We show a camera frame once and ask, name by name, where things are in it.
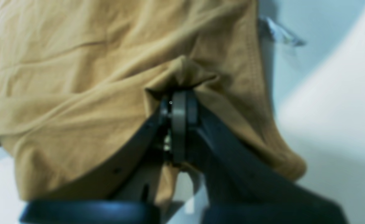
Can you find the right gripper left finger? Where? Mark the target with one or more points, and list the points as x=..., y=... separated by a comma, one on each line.
x=121, y=190

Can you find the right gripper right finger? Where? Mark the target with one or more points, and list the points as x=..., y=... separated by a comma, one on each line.
x=241, y=188

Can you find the tan brown t-shirt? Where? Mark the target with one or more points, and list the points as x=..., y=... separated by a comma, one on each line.
x=79, y=77

